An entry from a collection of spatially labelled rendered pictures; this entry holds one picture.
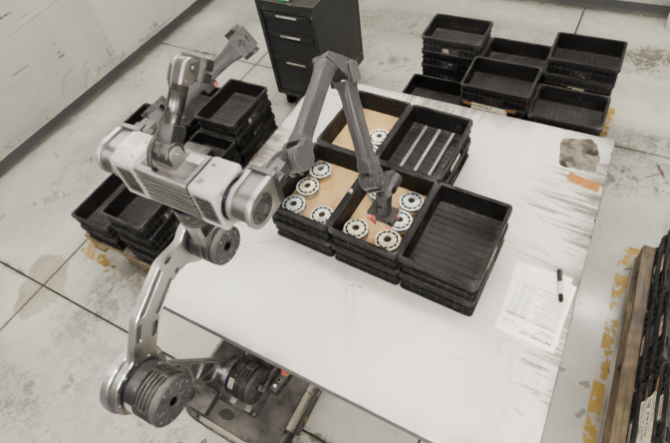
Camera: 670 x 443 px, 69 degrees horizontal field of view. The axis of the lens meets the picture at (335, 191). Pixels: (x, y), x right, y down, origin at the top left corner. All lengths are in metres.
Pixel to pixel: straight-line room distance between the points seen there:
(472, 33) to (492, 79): 0.52
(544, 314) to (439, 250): 0.44
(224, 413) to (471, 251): 1.29
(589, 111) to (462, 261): 1.65
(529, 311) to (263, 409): 1.21
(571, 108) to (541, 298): 1.55
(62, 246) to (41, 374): 0.87
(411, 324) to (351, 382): 0.31
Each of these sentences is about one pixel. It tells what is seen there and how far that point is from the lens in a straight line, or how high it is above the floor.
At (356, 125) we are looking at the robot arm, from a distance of 1.63.
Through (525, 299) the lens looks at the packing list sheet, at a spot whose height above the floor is 0.70.
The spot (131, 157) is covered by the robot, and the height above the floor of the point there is 1.53.
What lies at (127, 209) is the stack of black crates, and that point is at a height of 0.49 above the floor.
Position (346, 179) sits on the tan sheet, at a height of 0.83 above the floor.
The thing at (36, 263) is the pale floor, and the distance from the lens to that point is 3.73.
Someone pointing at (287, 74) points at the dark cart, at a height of 0.31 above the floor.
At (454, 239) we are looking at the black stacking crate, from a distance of 1.97.
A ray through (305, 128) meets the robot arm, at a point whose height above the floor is 1.48.
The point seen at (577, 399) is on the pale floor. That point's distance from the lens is 2.68.
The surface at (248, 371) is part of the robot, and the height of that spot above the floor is 0.42.
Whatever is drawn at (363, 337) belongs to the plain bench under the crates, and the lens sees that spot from 1.92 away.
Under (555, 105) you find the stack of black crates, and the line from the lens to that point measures 3.30.
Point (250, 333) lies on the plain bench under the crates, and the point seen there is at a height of 0.70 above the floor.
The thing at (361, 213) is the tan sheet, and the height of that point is 0.83.
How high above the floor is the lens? 2.45
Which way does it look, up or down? 49 degrees down
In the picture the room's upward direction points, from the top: 11 degrees counter-clockwise
